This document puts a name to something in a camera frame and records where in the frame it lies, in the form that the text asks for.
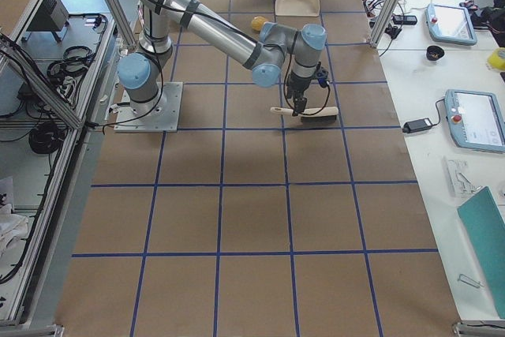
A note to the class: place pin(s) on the beige plastic dustpan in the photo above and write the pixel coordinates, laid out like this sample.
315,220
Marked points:
297,8

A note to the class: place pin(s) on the aluminium frame post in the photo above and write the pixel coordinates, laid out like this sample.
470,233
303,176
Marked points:
388,1

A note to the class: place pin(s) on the black power adapter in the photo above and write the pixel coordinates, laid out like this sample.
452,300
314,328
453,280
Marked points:
418,125

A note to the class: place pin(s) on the yellow tape roll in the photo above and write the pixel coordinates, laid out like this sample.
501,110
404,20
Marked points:
496,59

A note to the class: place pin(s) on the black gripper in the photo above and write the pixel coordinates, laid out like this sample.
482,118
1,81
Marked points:
297,87

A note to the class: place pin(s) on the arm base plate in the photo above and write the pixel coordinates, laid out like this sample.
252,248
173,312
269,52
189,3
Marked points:
158,115

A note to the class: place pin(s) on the orange-yellow bread roll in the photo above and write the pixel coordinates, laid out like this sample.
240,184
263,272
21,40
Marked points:
257,23

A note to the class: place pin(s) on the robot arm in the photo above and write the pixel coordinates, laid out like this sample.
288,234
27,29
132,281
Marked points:
264,56

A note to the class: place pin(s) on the teal folder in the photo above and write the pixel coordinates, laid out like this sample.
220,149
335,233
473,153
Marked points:
485,228

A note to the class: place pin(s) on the teach pendant tablet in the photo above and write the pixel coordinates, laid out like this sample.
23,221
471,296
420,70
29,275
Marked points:
450,24
475,120

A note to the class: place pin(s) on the beige hand brush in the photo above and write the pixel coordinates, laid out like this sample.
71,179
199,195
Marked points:
326,114

